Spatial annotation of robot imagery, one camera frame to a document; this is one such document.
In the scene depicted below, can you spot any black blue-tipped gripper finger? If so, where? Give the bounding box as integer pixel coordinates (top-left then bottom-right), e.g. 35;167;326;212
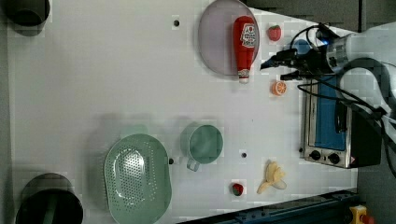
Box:
280;71;314;81
260;59;280;70

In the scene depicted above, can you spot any orange slice toy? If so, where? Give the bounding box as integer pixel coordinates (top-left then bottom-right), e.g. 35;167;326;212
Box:
271;81;287;96

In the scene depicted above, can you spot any peeled banana toy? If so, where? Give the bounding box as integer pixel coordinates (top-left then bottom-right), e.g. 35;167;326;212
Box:
257;161;287;194

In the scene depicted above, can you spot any small red strawberry toy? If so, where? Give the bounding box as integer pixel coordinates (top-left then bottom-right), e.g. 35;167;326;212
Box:
232;183;244;196

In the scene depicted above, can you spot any yellow red emergency button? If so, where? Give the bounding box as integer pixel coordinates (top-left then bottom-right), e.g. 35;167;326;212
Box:
349;205;375;224

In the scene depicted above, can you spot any green colander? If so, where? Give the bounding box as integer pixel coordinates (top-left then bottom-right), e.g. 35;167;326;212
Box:
104;133;172;224

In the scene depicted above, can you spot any red ketchup bottle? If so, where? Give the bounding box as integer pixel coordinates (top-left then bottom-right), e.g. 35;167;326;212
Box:
233;16;257;84

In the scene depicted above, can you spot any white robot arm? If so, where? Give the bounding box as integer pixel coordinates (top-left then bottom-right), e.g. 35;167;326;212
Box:
261;22;395;123

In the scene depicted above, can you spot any black toaster oven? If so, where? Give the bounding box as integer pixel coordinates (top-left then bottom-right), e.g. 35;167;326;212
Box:
302;77;382;169

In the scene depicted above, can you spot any black cylinder holder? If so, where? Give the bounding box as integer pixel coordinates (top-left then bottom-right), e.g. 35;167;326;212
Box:
3;0;50;27

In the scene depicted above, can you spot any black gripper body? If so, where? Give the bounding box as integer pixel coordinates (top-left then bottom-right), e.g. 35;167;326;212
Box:
274;49;333;77

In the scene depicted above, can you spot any green metal mug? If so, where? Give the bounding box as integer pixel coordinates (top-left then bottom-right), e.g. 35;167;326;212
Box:
180;122;223;172

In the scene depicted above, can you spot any blue bowl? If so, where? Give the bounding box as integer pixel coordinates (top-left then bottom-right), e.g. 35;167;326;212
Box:
292;39;311;55

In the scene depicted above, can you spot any black cylinder cup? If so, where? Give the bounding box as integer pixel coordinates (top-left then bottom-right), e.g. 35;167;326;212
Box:
15;173;83;224

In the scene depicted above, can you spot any grey round plate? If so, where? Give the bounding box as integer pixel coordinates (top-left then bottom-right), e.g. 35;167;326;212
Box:
198;0;260;76

